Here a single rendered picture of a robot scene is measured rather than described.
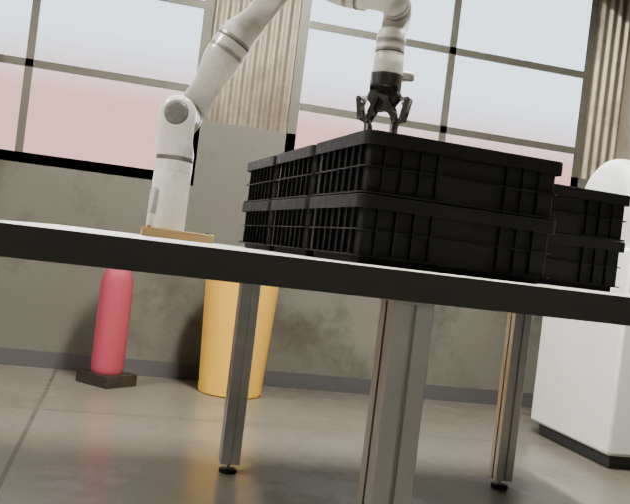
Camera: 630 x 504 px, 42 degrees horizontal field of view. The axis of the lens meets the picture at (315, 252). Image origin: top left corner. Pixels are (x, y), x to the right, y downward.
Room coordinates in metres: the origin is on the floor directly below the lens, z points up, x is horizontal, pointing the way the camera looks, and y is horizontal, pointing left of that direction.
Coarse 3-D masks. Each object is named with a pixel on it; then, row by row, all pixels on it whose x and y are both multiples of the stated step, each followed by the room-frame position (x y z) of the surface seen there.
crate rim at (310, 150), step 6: (294, 150) 1.82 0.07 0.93; (300, 150) 1.77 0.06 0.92; (306, 150) 1.73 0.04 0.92; (312, 150) 1.70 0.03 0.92; (282, 156) 1.91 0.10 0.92; (288, 156) 1.86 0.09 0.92; (294, 156) 1.81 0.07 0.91; (300, 156) 1.77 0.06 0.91; (306, 156) 1.73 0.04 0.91; (318, 156) 1.69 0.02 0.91; (276, 162) 1.95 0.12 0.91; (282, 162) 1.90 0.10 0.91
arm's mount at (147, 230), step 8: (144, 232) 1.94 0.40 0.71; (152, 232) 1.94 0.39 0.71; (160, 232) 1.95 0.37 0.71; (168, 232) 1.95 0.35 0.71; (176, 232) 1.96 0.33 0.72; (184, 232) 1.96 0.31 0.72; (184, 240) 1.96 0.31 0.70; (192, 240) 1.96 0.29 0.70; (200, 240) 1.97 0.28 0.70; (208, 240) 1.97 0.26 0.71
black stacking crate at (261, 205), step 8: (248, 208) 2.17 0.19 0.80; (256, 208) 2.09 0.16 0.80; (264, 208) 2.01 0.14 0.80; (248, 216) 2.21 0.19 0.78; (256, 216) 2.11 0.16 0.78; (264, 216) 2.04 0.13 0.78; (272, 216) 1.99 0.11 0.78; (248, 224) 2.17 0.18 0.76; (256, 224) 2.11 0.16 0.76; (264, 224) 2.01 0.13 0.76; (272, 224) 1.99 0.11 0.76; (248, 232) 2.17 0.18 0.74; (256, 232) 2.10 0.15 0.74; (264, 232) 2.01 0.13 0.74; (272, 232) 1.99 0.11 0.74; (248, 240) 2.17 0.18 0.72; (256, 240) 2.07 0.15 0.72; (264, 240) 2.01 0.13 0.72; (256, 248) 2.11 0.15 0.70; (264, 248) 2.04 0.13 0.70; (272, 248) 2.00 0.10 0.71
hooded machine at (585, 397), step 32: (544, 320) 3.82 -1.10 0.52; (576, 320) 3.56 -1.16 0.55; (544, 352) 3.79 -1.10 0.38; (576, 352) 3.53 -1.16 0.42; (608, 352) 3.30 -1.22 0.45; (544, 384) 3.75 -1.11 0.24; (576, 384) 3.50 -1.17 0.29; (608, 384) 3.27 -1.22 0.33; (544, 416) 3.72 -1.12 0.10; (576, 416) 3.47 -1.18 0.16; (608, 416) 3.25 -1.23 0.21; (576, 448) 3.50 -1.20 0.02; (608, 448) 3.23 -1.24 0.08
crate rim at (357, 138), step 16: (320, 144) 1.65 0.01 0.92; (336, 144) 1.55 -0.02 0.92; (352, 144) 1.47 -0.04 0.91; (384, 144) 1.41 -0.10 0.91; (400, 144) 1.42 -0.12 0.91; (416, 144) 1.43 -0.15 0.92; (432, 144) 1.44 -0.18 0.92; (448, 144) 1.45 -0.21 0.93; (480, 160) 1.47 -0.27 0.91; (496, 160) 1.48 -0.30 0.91; (512, 160) 1.49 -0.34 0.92; (528, 160) 1.50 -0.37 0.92; (544, 160) 1.51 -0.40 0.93
